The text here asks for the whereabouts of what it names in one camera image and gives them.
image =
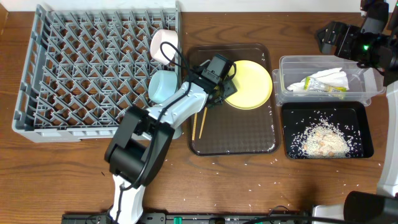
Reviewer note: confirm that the grey dishwasher rack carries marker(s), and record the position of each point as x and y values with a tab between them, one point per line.
84	69

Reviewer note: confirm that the clear plastic bin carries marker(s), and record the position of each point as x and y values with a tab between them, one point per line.
364	83

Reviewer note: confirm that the rice and food scraps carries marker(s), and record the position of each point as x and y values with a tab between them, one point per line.
323	139

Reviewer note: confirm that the dark brown serving tray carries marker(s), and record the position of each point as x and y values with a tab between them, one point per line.
229	130

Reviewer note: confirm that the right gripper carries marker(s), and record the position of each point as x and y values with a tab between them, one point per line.
351	33

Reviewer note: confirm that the wrapper and napkin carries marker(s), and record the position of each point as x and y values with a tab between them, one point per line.
323	83

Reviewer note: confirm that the light blue bowl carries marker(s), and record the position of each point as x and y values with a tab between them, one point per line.
162	85

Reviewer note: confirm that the wooden chopstick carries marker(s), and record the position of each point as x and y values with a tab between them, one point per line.
194	126
203	121

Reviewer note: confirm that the white pink bowl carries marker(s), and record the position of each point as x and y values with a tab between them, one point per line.
160	46

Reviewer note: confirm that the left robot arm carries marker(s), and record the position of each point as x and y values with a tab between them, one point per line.
138	148

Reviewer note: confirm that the yellow plate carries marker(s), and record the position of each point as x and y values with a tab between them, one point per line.
253	84

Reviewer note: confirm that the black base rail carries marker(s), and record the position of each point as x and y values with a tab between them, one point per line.
161	218

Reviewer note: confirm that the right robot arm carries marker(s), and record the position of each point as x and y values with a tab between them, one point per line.
371	45

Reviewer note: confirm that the black waste tray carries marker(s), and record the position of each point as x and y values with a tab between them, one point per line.
296	116

